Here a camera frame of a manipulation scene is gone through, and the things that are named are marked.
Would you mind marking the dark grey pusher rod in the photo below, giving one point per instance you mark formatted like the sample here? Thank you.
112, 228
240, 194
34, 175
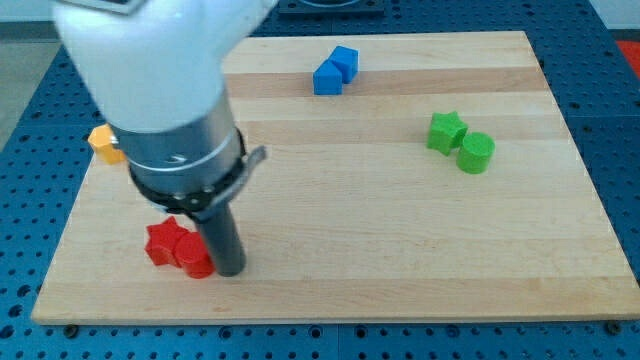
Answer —
219, 234

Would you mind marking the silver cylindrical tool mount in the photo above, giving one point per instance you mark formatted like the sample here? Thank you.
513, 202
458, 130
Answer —
194, 169

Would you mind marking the red cylinder block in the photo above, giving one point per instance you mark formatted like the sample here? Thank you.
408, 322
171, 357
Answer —
193, 256

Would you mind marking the red star block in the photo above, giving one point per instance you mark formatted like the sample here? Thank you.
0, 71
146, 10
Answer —
163, 239

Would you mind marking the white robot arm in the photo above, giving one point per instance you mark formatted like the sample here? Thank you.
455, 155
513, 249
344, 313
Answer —
154, 70

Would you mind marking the green star block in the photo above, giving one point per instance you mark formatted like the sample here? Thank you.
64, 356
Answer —
446, 132

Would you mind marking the yellow block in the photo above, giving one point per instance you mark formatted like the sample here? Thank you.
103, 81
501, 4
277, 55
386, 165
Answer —
100, 140

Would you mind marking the blue pentagon block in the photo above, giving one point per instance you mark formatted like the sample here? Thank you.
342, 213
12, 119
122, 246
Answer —
327, 79

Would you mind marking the wooden board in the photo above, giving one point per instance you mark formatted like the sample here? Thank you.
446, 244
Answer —
351, 218

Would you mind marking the blue cube block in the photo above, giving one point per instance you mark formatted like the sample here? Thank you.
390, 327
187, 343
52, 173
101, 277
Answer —
346, 60

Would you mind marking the green cylinder block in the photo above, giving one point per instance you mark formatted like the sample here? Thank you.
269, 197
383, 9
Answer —
475, 153

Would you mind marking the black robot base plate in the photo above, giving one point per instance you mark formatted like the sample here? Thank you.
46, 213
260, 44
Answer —
331, 7

